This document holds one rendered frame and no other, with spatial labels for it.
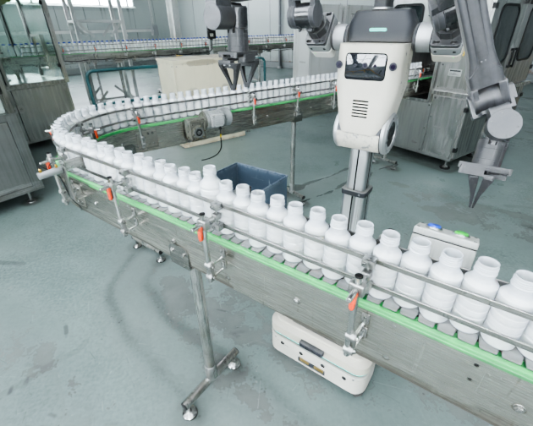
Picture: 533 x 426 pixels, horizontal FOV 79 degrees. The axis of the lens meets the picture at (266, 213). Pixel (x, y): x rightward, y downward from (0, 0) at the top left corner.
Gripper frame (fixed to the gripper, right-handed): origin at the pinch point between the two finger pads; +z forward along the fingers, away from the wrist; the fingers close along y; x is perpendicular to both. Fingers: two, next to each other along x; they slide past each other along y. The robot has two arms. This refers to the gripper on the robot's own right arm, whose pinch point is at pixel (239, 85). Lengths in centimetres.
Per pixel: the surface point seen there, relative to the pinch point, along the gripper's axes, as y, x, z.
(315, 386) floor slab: -15, 27, 140
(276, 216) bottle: 17.2, 24.3, 28.1
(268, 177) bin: -42, -19, 48
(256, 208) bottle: 17.4, 18.1, 27.5
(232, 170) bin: -38, -39, 48
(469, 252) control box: 3, 68, 30
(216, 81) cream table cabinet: -291, -285, 50
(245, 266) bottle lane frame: 20, 16, 46
